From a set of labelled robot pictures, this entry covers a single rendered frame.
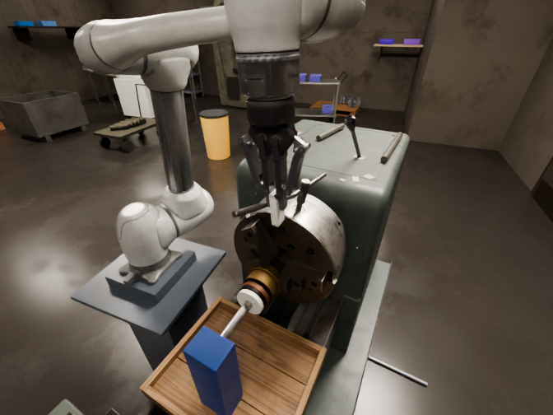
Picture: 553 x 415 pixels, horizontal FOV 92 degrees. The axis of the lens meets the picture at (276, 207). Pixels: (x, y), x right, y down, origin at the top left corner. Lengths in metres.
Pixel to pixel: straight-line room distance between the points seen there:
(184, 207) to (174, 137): 0.28
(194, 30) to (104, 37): 0.21
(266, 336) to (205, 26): 0.76
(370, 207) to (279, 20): 0.51
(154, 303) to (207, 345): 0.61
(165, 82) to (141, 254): 0.60
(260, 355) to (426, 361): 1.35
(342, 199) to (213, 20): 0.50
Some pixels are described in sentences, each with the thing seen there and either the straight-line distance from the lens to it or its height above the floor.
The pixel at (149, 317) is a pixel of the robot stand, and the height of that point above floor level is 0.75.
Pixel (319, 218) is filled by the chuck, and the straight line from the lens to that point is 0.68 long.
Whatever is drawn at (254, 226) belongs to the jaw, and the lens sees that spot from 0.68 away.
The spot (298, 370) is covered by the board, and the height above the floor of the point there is 0.89.
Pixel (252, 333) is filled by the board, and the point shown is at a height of 0.89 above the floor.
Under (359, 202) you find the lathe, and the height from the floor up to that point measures 1.22.
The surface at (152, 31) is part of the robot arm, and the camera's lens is 0.66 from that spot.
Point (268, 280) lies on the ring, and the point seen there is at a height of 1.12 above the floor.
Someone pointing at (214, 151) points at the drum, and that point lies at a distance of 4.07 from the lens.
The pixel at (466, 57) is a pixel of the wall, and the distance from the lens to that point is 5.15.
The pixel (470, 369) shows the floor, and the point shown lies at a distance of 2.10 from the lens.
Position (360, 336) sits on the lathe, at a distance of 1.30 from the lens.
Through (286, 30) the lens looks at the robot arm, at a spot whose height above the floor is 1.61.
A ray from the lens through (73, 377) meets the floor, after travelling 2.09.
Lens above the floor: 1.61
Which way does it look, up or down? 34 degrees down
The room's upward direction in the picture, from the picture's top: straight up
